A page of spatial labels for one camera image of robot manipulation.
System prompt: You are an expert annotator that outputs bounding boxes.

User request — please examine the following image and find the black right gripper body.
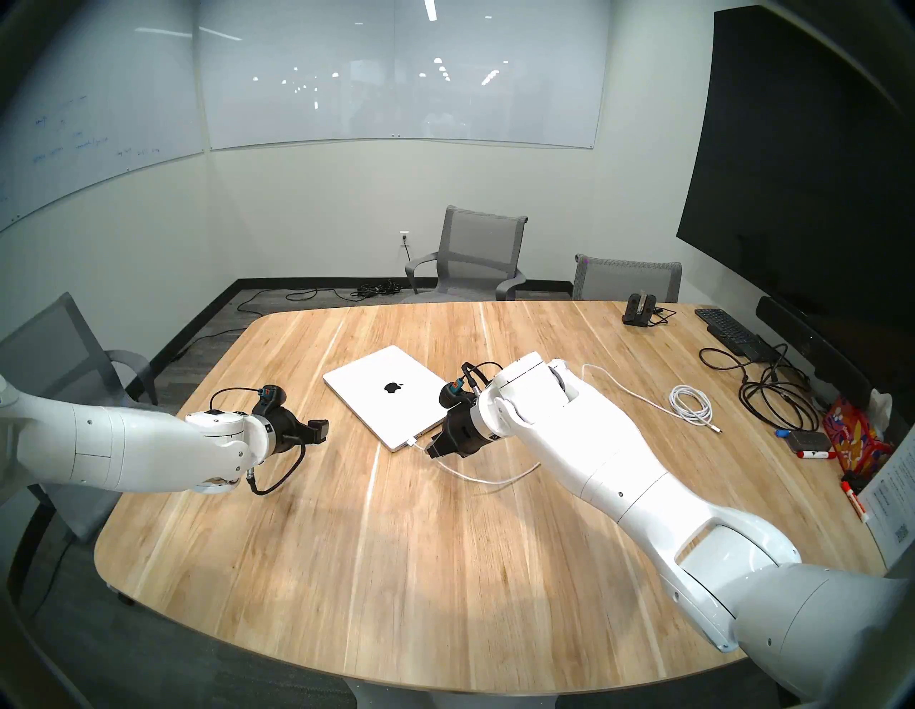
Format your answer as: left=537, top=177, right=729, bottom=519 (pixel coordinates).
left=440, top=406, right=494, bottom=460

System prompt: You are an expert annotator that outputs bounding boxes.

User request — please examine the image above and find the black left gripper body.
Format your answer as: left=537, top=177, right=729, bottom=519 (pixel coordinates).
left=269, top=411, right=310, bottom=457

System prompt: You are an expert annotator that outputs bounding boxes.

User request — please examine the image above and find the white MagSafe charging cable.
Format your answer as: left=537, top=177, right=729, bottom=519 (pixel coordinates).
left=402, top=436, right=542, bottom=487

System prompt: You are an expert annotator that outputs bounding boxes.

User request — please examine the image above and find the silver MacBook laptop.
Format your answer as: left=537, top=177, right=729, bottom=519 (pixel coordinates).
left=322, top=345, right=460, bottom=452

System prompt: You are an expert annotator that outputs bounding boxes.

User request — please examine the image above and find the grey mesh chair with armrests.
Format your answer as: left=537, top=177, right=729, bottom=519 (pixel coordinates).
left=405, top=205, right=530, bottom=302

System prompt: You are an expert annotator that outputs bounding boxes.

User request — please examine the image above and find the grey mesh chair without armrests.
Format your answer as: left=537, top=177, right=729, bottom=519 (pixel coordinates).
left=572, top=254, right=683, bottom=304

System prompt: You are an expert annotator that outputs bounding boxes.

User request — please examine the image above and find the dark grey office chair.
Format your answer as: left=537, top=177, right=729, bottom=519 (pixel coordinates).
left=0, top=292, right=159, bottom=615

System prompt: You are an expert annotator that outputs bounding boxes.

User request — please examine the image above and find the black keyboard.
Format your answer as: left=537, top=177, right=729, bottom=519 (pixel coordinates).
left=694, top=308, right=771, bottom=361

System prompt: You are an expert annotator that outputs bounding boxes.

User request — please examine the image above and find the black video bar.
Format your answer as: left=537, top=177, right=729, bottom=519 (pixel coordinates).
left=756, top=295, right=874, bottom=410

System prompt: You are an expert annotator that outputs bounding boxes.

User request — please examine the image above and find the large clean glass whiteboard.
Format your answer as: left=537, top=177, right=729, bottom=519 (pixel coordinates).
left=194, top=0, right=613, bottom=152

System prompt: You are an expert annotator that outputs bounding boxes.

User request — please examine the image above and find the colourful tissue box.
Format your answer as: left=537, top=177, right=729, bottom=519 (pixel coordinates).
left=822, top=390, right=895, bottom=481

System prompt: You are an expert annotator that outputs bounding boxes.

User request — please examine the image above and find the glass whiteboard with blue writing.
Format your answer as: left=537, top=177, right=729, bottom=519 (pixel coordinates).
left=0, top=0, right=208, bottom=234

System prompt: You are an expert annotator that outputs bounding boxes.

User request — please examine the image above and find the large black TV screen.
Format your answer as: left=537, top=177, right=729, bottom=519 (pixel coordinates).
left=676, top=6, right=915, bottom=376

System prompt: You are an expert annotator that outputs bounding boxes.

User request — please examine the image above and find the white printed paper sheet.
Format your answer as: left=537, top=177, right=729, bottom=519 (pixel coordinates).
left=858, top=422, right=915, bottom=572

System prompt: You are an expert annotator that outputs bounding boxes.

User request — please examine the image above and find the thick black left gripper cable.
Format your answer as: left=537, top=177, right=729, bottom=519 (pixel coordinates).
left=247, top=442, right=308, bottom=496

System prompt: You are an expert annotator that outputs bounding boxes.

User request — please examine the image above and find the thin black left camera cable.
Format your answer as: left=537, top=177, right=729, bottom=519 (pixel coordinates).
left=210, top=386, right=262, bottom=413

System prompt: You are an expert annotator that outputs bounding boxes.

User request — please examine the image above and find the thin black floor cable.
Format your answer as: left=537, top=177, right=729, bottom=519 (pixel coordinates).
left=170, top=323, right=248, bottom=361

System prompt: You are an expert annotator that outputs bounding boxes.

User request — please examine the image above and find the black floor cable bundle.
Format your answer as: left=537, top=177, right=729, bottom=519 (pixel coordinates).
left=237, top=281, right=403, bottom=317

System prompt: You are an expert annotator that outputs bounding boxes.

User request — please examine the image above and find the coiled white USB cable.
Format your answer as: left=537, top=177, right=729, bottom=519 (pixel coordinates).
left=580, top=363, right=723, bottom=434

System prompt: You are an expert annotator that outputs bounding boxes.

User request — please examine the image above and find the white table pedestal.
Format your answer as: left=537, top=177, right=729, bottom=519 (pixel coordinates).
left=345, top=678, right=565, bottom=709

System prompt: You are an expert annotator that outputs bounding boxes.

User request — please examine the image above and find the thin black cable loop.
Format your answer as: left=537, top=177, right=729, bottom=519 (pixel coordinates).
left=699, top=344, right=791, bottom=387

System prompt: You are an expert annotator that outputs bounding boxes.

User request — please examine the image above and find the thick black coiled cable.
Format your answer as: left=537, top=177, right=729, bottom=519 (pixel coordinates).
left=738, top=372, right=823, bottom=433

